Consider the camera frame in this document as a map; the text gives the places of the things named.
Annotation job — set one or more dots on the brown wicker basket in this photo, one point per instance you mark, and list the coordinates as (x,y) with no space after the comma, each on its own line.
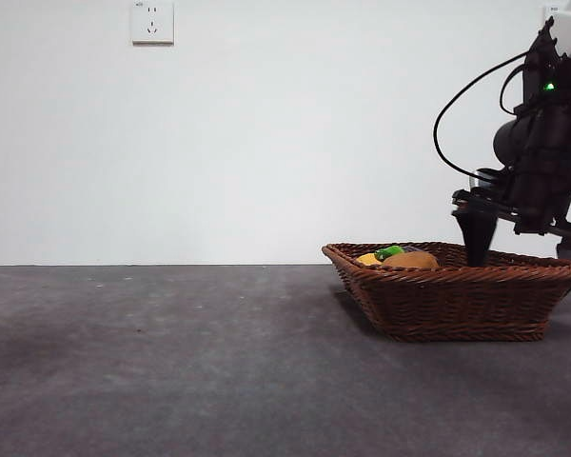
(457,304)

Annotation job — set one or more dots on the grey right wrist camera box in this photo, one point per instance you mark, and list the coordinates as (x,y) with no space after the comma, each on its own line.
(480,188)

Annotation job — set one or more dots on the purple eggplant with green stem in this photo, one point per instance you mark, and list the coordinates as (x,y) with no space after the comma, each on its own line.
(390,251)

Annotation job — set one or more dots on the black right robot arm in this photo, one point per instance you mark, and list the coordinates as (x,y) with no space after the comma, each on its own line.
(547,157)

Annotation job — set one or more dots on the brown potato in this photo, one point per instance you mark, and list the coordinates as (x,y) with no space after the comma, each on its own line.
(409,261)

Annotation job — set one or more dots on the yellow corn cob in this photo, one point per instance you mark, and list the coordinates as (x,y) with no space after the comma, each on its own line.
(368,260)

